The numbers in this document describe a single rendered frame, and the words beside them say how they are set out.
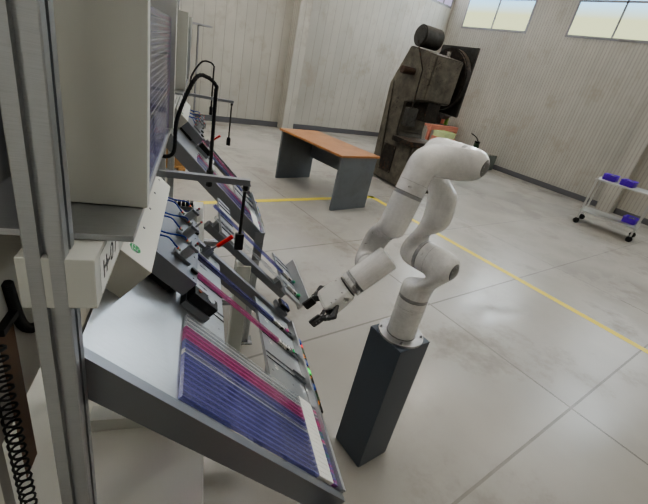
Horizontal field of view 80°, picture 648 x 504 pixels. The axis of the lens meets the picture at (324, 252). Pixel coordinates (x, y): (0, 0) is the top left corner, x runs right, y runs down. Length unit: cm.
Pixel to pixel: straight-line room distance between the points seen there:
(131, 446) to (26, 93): 99
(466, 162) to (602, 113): 961
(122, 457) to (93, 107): 92
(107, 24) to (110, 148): 15
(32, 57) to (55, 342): 34
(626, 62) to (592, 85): 67
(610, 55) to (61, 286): 1089
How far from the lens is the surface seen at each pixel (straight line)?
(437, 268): 143
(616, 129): 1068
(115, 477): 123
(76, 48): 61
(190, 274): 96
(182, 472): 122
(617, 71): 1090
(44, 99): 47
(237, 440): 83
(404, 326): 159
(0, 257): 74
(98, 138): 62
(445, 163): 123
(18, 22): 48
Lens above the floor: 164
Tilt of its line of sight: 26 degrees down
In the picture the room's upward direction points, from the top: 13 degrees clockwise
